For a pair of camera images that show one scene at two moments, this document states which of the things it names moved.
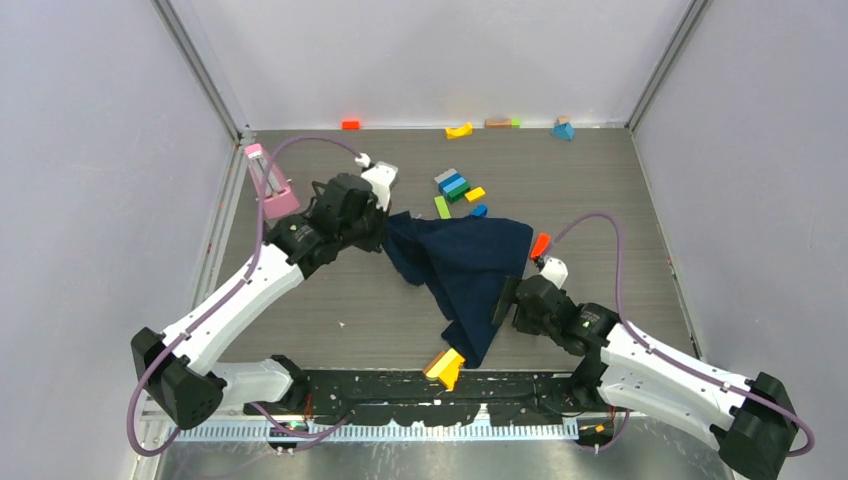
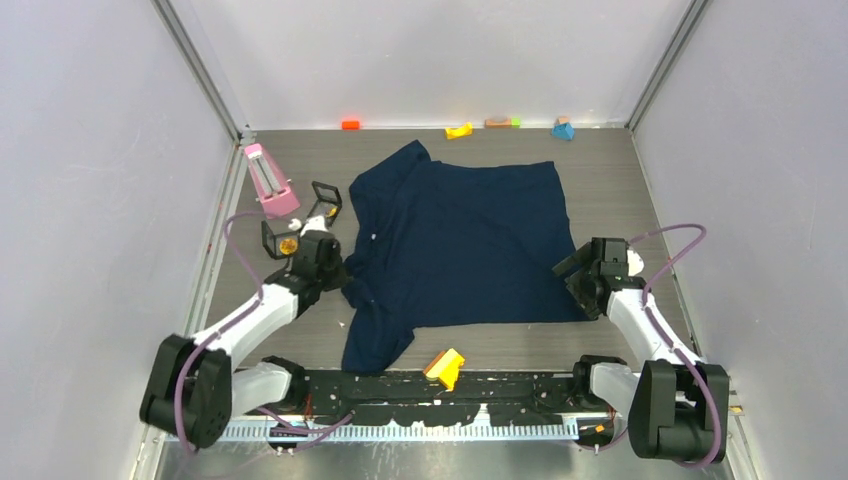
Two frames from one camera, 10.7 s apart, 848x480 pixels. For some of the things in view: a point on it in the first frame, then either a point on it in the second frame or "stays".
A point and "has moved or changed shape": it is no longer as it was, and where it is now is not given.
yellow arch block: x=460 y=132 stays
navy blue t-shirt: x=464 y=262 has moved or changed shape
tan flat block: x=491 y=124 stays
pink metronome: x=279 y=198 stays
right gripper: x=507 y=295 to x=589 y=306
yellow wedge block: x=445 y=367 stays
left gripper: x=380 y=217 to x=341 y=277
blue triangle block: x=563 y=131 stays
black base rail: x=409 y=399 stays
